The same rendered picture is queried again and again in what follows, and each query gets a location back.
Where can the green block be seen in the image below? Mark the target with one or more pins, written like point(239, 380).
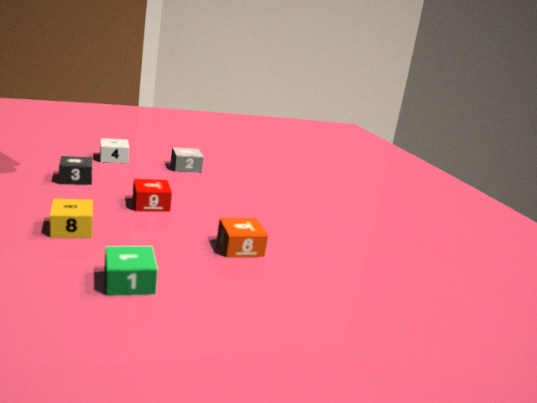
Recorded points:
point(130, 271)

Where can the yellow block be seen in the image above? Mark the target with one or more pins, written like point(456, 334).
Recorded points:
point(71, 218)

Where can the red block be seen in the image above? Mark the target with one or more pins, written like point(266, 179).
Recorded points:
point(151, 195)

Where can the orange block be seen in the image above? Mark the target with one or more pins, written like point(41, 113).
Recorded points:
point(241, 237)

